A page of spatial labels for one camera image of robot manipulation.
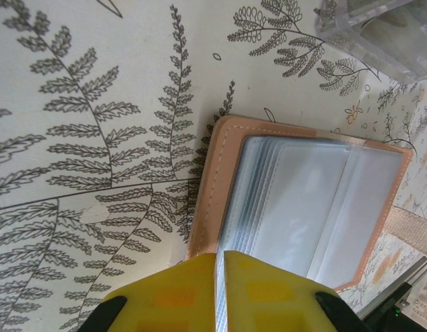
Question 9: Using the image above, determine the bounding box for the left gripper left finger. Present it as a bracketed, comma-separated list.
[84, 252, 218, 332]

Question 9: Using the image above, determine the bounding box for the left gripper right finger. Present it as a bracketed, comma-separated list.
[223, 250, 369, 332]

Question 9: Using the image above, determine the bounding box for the clear acrylic card box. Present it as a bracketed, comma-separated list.
[314, 0, 427, 83]

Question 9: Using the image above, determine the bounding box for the floral patterned table cover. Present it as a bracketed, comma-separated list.
[0, 0, 427, 332]

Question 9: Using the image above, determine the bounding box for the wide aluminium base rail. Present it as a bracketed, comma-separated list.
[357, 255, 427, 317]

